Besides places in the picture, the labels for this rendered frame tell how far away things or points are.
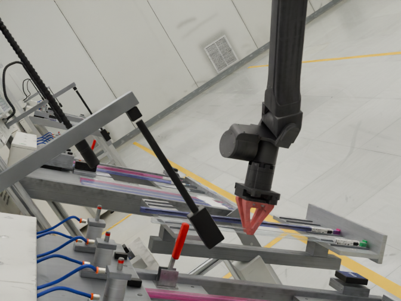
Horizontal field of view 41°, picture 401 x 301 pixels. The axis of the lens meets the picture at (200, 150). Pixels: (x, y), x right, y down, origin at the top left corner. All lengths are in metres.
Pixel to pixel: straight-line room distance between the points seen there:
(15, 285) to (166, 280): 0.37
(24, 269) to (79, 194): 1.04
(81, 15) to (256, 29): 2.80
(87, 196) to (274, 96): 0.80
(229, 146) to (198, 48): 7.60
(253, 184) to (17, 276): 0.63
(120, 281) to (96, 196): 1.09
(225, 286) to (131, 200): 0.77
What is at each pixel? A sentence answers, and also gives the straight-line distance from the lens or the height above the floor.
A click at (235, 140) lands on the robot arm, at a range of 1.06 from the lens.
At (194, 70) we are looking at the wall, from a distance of 8.61.
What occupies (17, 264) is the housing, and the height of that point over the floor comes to 1.25.
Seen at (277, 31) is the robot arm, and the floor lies 1.27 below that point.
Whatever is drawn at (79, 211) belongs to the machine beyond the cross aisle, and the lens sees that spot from 5.31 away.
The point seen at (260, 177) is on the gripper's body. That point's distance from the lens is 1.11.
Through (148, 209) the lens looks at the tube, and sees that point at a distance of 1.19.
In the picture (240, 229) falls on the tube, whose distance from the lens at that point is 1.14.
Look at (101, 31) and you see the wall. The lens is 8.36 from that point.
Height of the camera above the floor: 1.40
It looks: 15 degrees down
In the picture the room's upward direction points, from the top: 31 degrees counter-clockwise
